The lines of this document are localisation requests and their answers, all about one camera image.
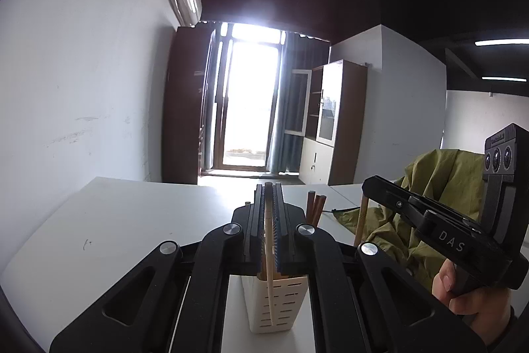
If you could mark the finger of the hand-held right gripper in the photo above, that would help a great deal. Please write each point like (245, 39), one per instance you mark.
(446, 210)
(392, 200)

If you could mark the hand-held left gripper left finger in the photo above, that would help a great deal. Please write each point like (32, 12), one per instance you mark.
(259, 220)

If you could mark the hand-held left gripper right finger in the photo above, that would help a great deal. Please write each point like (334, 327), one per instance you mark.
(280, 220)

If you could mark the brown wooden chopstick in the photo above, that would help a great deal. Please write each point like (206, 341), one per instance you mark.
(319, 210)
(310, 208)
(361, 220)

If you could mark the light wooden chopstick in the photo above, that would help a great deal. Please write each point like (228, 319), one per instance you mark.
(269, 253)

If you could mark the cream slotted utensil holder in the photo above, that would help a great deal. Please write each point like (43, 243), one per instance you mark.
(285, 303)

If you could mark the person's right forearm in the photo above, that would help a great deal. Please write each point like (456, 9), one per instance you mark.
(508, 332)

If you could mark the person's right hand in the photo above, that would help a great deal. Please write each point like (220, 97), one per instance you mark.
(475, 301)

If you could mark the olive green jacket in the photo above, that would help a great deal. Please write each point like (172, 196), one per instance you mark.
(446, 179)

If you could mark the wooden glass-door cabinet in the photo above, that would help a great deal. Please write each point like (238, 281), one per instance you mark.
(334, 121)

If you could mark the grey curtain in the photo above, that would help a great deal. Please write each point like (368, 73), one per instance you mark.
(289, 109)

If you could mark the glass balcony door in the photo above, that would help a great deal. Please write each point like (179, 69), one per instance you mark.
(248, 105)

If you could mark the long ceiling light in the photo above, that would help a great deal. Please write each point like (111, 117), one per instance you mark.
(504, 79)
(502, 42)

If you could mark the dark wooden wardrobe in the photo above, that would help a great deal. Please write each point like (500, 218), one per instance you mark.
(186, 109)

